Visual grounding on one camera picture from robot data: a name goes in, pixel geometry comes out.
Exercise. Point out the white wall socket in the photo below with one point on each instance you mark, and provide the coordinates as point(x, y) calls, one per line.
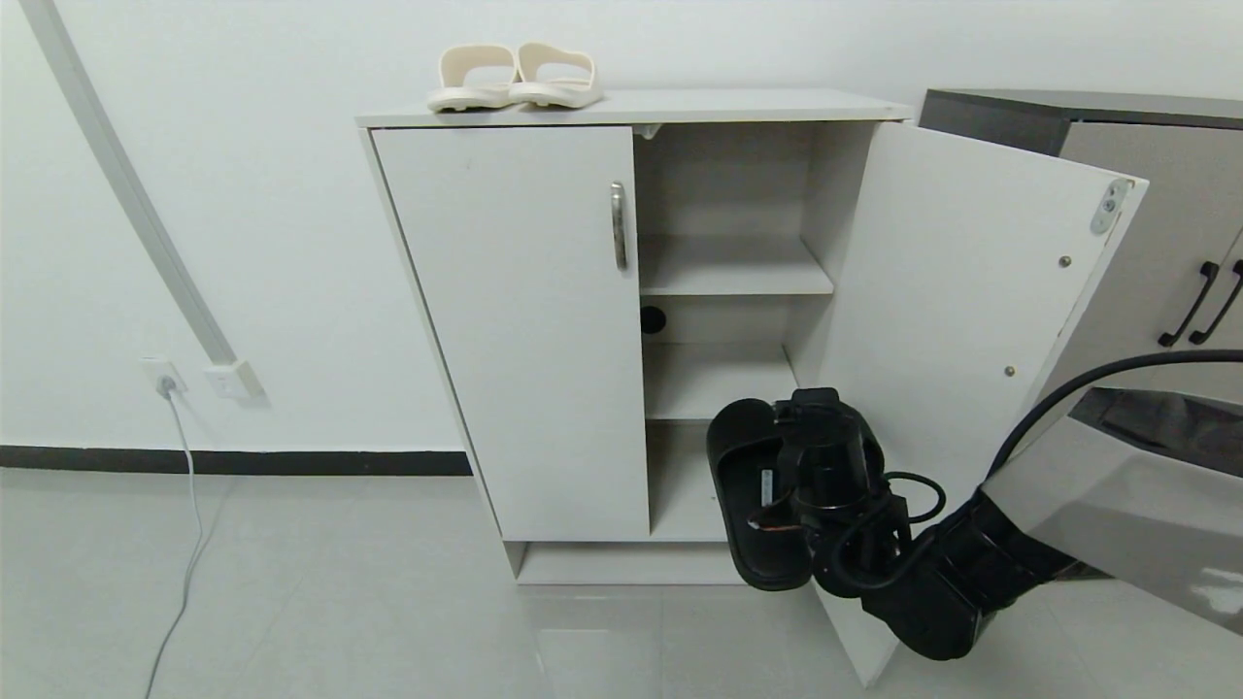
point(160, 371)

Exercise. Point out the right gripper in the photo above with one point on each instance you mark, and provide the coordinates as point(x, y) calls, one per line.
point(830, 471)

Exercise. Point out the grey cabinet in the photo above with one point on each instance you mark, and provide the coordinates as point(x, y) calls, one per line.
point(1000, 116)

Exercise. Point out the white open cabinet door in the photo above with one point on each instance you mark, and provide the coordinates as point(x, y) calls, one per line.
point(952, 291)

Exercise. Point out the black slipper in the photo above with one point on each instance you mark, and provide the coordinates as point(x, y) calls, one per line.
point(743, 485)

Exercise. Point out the white junction box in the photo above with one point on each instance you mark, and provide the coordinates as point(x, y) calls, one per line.
point(233, 380)

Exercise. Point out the white shoe cabinet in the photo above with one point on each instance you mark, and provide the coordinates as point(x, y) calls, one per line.
point(728, 267)

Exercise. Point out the beige slipper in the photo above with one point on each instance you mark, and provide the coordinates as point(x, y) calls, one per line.
point(558, 89)
point(466, 95)

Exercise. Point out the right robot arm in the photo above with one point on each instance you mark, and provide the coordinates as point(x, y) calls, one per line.
point(1117, 505)

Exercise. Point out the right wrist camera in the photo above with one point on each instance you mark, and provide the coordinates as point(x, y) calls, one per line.
point(814, 400)

